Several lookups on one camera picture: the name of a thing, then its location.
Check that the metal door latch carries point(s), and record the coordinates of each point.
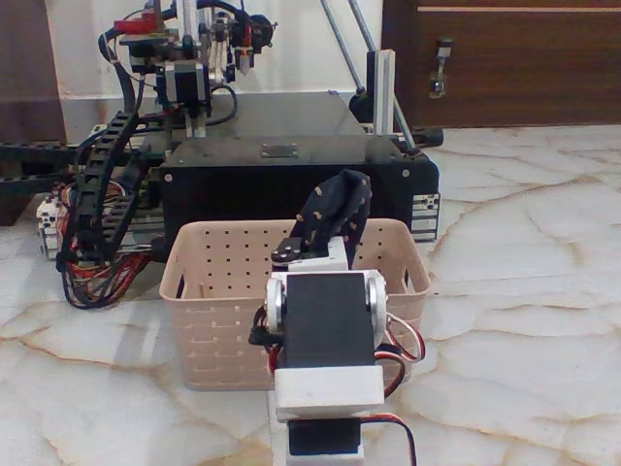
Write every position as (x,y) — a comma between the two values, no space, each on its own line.
(440,68)

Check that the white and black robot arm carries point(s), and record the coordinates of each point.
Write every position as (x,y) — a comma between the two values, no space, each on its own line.
(324,318)

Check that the beige perforated plastic basket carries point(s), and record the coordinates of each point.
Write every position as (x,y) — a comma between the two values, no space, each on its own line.
(218,320)

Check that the black 3D printer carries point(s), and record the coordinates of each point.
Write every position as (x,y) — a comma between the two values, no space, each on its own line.
(291,194)

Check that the dark brown wooden furniture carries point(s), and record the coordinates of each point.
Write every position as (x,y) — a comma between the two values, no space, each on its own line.
(26,63)

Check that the brown wooden door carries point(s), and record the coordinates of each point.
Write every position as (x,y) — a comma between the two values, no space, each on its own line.
(524,68)

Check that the dark dotted cloth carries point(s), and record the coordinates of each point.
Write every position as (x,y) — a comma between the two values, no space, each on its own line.
(339,204)

